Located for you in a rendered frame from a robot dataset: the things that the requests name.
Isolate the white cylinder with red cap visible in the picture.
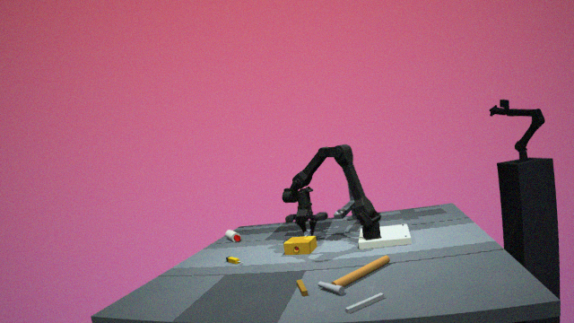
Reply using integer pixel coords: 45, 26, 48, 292
225, 230, 241, 242

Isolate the yellow-handled screwdriver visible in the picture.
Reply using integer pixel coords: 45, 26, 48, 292
226, 257, 243, 265

